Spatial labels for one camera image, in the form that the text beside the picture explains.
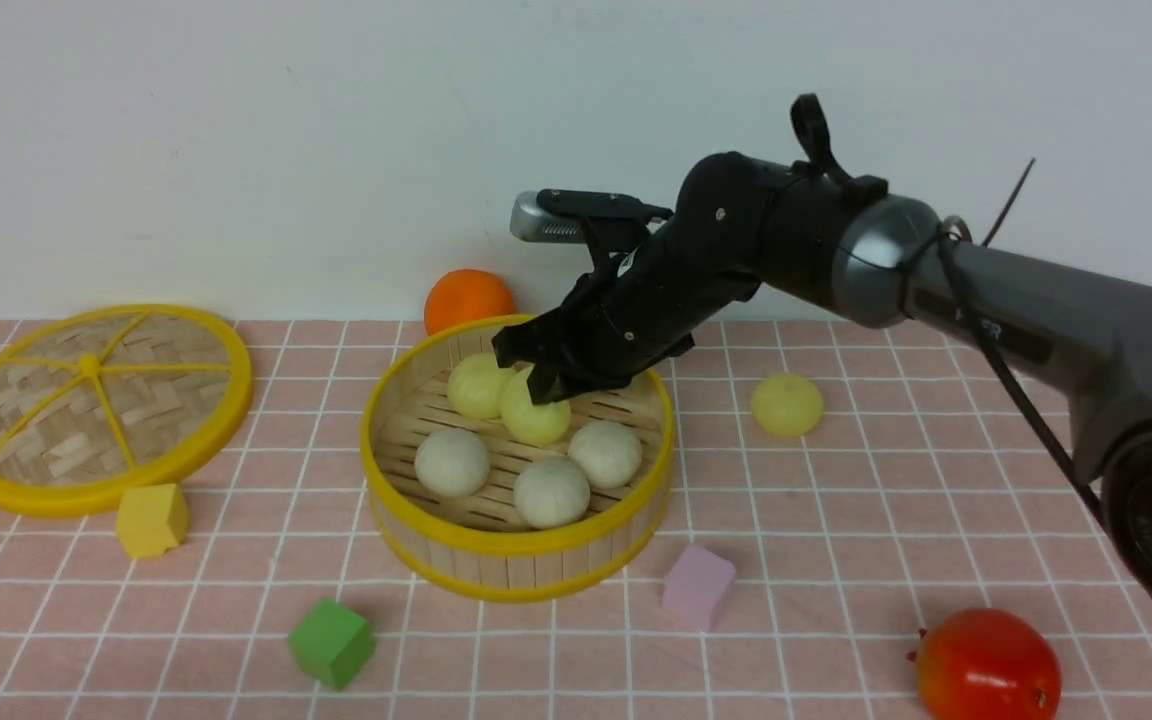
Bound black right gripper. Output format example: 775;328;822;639
492;152;847;406

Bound yellow bun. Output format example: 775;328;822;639
750;373;826;437
445;353;516;420
500;365;573;447

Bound white bun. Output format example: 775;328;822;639
414;429;492;498
513;457;591;529
567;420;643;488

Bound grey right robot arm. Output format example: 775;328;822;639
492;152;1152;596

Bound bamboo steamer tray yellow rim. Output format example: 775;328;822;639
361;314;676;602

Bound woven bamboo steamer lid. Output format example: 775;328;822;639
0;304;253;518

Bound orange fruit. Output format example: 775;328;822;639
422;268;516;336

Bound pink foam block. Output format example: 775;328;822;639
660;543;737;632

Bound green cube block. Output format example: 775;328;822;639
287;597;378;692

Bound yellow foam block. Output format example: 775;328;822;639
115;483;189;559

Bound red tomato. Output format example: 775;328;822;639
905;607;1062;719

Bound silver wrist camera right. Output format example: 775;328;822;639
510;188;675;251

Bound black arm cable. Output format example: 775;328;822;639
896;158;1152;720

